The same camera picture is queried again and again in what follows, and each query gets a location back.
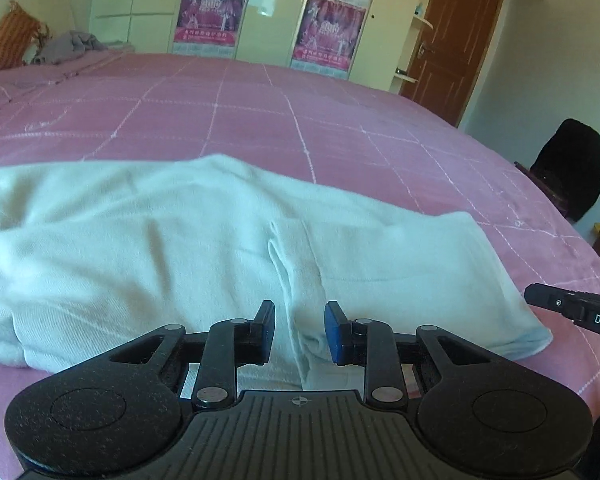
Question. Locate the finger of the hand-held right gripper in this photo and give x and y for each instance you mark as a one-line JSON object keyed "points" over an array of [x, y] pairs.
{"points": [[547, 299]]}

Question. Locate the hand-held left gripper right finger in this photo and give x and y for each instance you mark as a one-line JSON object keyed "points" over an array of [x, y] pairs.
{"points": [[333, 334]]}

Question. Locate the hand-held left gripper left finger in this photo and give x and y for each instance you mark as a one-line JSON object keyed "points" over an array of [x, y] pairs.
{"points": [[266, 331]]}

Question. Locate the white pants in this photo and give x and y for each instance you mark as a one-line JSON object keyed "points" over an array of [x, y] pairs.
{"points": [[180, 250]]}

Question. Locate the wooden chair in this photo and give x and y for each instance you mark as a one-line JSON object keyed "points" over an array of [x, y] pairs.
{"points": [[545, 187]]}

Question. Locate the black garment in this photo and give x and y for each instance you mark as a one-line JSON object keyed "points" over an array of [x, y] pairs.
{"points": [[572, 165]]}

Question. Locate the bed with pink checked bedspread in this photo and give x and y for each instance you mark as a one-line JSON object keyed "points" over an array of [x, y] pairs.
{"points": [[330, 125]]}

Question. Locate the brown wooden door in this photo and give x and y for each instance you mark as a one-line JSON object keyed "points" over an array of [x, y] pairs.
{"points": [[455, 35]]}

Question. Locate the cream corner shelf unit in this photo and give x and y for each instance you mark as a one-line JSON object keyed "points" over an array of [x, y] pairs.
{"points": [[420, 20]]}

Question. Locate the cream wardrobe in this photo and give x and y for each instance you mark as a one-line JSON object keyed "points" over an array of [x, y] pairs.
{"points": [[270, 10]]}

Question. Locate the grey crumpled cloth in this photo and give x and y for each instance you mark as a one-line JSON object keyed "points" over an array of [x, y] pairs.
{"points": [[70, 46]]}

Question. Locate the orange striped pillow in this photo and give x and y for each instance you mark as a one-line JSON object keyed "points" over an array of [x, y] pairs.
{"points": [[10, 40]]}

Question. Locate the purple wall poster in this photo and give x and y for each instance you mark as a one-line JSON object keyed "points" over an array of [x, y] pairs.
{"points": [[330, 32], [209, 12]]}

